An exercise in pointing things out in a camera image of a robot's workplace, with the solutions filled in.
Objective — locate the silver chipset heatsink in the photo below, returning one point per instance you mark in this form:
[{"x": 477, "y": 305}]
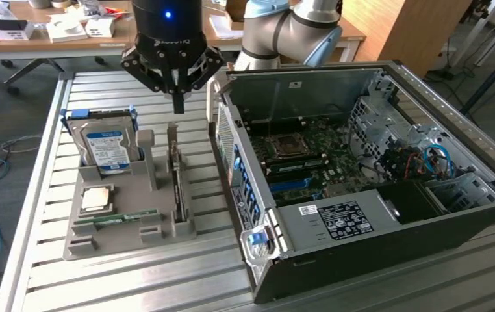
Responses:
[{"x": 340, "y": 191}]

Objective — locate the black green graphics card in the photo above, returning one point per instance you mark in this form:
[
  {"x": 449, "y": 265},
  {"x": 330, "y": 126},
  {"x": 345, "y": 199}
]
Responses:
[{"x": 176, "y": 182}]

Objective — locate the silver CPU chip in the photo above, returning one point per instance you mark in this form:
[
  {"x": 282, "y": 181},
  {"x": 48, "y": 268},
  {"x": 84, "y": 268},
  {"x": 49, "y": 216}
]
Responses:
[{"x": 94, "y": 198}]

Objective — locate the black open PC case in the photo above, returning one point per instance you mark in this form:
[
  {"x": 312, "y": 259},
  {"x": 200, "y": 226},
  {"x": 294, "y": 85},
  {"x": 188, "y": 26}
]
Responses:
[{"x": 358, "y": 266}]

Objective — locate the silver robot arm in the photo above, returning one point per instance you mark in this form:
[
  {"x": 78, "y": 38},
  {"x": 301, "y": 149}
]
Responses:
[{"x": 268, "y": 35}]

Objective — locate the grey plastic parts rack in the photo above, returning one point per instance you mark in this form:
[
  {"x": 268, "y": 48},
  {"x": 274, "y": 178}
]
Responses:
[{"x": 133, "y": 195}]

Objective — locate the hard disk in blue caddy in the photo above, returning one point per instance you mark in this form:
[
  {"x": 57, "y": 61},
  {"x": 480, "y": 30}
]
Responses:
[{"x": 104, "y": 146}]

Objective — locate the black metal post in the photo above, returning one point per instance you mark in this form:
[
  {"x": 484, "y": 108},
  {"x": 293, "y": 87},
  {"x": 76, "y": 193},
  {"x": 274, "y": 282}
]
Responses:
[{"x": 493, "y": 71}]

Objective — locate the wooden cabinet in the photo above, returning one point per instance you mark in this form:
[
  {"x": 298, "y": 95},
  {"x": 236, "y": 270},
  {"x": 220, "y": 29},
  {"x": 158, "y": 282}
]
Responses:
[{"x": 416, "y": 32}]

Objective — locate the wooden desk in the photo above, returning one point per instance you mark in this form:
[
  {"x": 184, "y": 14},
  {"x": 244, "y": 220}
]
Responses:
[{"x": 46, "y": 45}]

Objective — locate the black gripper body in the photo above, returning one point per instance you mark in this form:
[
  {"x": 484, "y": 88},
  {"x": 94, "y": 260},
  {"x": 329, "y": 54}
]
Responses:
[{"x": 168, "y": 35}]

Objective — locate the metal CPU socket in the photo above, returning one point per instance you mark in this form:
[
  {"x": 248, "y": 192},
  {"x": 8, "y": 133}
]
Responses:
[{"x": 288, "y": 144}]

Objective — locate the white box with tape roll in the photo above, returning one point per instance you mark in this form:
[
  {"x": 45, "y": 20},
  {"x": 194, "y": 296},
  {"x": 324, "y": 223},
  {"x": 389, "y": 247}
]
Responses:
[{"x": 66, "y": 31}]

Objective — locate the green RAM stick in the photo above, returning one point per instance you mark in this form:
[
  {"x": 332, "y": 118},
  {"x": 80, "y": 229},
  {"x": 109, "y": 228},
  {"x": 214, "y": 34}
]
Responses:
[
  {"x": 116, "y": 217},
  {"x": 294, "y": 164}
]

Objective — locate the white paper stack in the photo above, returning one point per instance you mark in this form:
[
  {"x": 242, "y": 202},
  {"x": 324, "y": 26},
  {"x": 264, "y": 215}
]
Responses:
[{"x": 225, "y": 29}]

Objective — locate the blue expansion slot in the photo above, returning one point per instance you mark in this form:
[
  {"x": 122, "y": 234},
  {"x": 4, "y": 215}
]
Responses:
[{"x": 289, "y": 186}]

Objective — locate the silver disk bay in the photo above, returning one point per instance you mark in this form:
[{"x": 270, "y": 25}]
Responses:
[{"x": 463, "y": 195}]

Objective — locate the silver metal drive cage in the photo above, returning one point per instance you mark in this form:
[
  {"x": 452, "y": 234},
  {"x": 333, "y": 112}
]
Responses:
[{"x": 376, "y": 130}]

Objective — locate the brown cardboard box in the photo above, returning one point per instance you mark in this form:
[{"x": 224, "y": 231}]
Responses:
[{"x": 234, "y": 9}]

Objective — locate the green motherboard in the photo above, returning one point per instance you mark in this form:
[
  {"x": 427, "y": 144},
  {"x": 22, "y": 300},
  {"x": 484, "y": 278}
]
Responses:
[{"x": 337, "y": 169}]

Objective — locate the black wheeled chair base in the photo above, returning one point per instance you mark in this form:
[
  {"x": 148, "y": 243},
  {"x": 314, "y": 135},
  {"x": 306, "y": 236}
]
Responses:
[{"x": 29, "y": 70}]

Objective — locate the small white box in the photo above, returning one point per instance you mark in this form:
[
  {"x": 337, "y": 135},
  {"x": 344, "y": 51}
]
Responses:
[{"x": 98, "y": 28}]

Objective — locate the white box with black insert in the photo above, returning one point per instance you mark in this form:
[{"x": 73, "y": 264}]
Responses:
[{"x": 12, "y": 31}]

